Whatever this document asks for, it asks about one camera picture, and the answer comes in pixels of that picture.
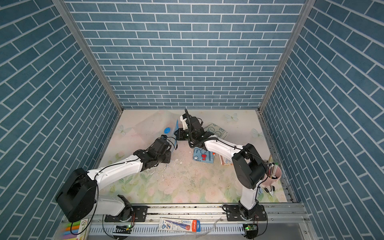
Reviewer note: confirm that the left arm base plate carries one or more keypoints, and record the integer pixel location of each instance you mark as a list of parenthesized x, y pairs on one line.
[(132, 214)]

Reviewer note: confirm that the clear vacuum bag blue zip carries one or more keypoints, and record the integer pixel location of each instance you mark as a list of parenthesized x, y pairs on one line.
[(153, 127)]

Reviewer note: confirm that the red blue toothbrush package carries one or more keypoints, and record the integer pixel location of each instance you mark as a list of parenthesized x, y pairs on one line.
[(179, 225)]

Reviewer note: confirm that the blue cartoon towel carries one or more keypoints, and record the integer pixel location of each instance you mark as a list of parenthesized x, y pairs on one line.
[(201, 155)]

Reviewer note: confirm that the coloured marker pack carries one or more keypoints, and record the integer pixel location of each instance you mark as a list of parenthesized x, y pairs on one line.
[(75, 231)]

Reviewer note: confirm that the pink pen holder cup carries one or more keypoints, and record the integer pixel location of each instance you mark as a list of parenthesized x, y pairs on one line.
[(274, 173)]

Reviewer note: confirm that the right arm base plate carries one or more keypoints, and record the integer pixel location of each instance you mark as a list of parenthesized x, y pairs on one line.
[(237, 213)]

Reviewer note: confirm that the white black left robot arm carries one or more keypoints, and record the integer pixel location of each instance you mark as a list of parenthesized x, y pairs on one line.
[(80, 197)]

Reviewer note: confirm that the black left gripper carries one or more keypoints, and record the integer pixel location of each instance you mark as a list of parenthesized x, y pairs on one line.
[(168, 156)]

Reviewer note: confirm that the aluminium mounting rail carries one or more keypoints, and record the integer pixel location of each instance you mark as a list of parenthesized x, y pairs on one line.
[(276, 212)]

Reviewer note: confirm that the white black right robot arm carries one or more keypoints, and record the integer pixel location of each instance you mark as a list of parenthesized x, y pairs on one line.
[(250, 168)]

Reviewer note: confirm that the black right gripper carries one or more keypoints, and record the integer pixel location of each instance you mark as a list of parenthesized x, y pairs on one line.
[(181, 137)]

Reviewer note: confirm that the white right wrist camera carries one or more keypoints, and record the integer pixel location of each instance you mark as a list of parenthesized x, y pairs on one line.
[(183, 118)]

